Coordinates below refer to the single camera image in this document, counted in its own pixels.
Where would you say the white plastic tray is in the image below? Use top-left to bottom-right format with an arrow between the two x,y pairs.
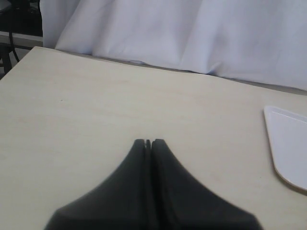
263,106 -> 307,190

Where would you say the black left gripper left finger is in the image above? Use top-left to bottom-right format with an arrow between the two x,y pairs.
45,139 -> 152,230

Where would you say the dark stand at table edge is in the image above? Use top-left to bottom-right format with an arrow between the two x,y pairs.
0,0 -> 43,77

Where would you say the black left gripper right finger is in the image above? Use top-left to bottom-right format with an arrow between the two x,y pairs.
151,139 -> 262,230

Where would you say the white cloth backdrop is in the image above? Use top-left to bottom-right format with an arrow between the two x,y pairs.
40,0 -> 307,90

